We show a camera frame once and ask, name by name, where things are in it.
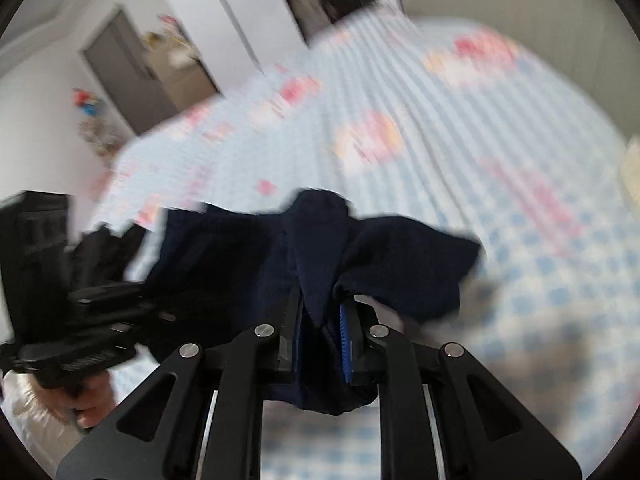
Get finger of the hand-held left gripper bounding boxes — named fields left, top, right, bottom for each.
left=67, top=280, right=181, bottom=326

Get white wardrobe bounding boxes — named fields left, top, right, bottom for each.
left=150, top=0, right=313, bottom=93

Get blue checked printed bedsheet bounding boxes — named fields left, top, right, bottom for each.
left=90, top=0, right=633, bottom=480

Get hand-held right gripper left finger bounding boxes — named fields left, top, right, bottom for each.
left=56, top=287, right=306, bottom=480

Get person's left hand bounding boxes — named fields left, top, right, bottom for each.
left=37, top=370, right=118, bottom=431

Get dark navy garment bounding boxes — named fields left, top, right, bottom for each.
left=127, top=189, right=483, bottom=416

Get colourful wall decorations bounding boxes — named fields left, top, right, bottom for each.
left=72, top=87, right=128, bottom=161

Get white sleeved left forearm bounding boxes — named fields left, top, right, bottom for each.
left=0, top=372, right=86, bottom=466

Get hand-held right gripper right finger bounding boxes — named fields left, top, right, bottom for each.
left=339, top=296, right=583, bottom=480

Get grey door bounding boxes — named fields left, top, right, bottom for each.
left=81, top=6, right=222, bottom=137

